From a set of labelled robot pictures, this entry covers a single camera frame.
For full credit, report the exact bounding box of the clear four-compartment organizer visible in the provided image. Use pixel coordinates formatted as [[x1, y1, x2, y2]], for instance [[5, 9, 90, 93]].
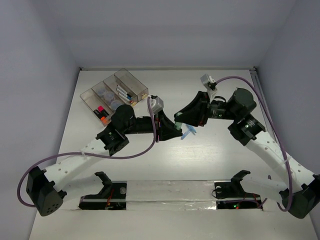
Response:
[[80, 68, 149, 127]]

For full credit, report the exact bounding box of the clear jar of paperclips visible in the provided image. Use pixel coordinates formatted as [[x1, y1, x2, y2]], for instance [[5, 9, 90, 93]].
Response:
[[110, 100, 123, 111]]

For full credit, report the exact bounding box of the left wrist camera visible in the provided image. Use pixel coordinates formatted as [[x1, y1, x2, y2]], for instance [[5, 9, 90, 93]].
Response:
[[147, 95, 164, 115]]

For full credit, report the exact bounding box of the orange highlighter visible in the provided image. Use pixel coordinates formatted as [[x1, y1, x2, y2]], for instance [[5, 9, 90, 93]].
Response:
[[93, 109, 109, 126]]

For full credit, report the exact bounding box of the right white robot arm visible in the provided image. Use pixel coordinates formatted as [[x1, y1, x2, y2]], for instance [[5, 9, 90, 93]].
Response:
[[174, 88, 320, 219]]

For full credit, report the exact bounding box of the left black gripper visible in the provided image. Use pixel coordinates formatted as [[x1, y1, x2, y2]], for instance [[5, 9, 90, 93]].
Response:
[[122, 108, 182, 142]]

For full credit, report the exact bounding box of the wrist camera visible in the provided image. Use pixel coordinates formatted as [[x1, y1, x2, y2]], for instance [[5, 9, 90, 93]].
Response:
[[147, 95, 164, 115], [200, 74, 218, 100]]

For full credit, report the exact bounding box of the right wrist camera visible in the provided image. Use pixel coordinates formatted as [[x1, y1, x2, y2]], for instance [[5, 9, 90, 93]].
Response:
[[200, 74, 218, 100]]

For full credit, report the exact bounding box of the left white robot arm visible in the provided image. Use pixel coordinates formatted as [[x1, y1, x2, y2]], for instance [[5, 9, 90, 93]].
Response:
[[26, 104, 182, 217]]

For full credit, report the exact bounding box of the red-capped white marker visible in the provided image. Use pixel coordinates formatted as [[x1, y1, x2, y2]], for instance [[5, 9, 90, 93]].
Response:
[[117, 93, 133, 104]]

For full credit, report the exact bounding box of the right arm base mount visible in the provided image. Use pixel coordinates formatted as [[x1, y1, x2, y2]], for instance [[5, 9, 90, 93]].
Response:
[[211, 170, 263, 210]]

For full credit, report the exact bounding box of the pink highlighter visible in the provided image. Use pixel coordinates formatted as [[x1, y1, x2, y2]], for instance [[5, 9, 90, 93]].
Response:
[[97, 105, 109, 117]]

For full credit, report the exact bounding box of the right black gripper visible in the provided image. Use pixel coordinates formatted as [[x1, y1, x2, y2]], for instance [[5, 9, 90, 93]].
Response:
[[174, 91, 239, 128]]

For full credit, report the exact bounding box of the black-capped white marker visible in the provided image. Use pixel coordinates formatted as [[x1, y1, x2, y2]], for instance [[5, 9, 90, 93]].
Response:
[[116, 88, 131, 101]]

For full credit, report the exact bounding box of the blue-capped white marker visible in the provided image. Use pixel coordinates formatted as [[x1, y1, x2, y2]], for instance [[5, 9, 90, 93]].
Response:
[[117, 85, 132, 98]]

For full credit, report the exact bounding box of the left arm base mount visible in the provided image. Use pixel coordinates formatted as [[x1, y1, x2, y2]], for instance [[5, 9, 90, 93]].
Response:
[[78, 171, 127, 211]]

